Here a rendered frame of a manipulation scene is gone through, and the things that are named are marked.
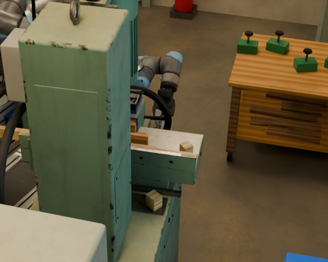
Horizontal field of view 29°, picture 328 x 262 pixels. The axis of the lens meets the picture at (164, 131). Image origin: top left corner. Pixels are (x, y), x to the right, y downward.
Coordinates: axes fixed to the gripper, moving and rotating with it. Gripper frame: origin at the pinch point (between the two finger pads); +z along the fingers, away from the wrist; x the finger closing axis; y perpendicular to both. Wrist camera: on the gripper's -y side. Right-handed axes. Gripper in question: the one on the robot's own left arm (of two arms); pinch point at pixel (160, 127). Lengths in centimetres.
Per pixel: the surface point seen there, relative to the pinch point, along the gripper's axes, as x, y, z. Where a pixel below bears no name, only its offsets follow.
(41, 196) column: 18, -66, 54
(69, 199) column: 10, -66, 54
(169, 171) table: -11.7, -35.4, 31.0
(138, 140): 0.4, -36.3, 21.7
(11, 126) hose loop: 22, -90, 45
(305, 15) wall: -65, 187, -192
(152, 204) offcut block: -8, -35, 43
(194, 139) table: -17.3, -28.0, 15.1
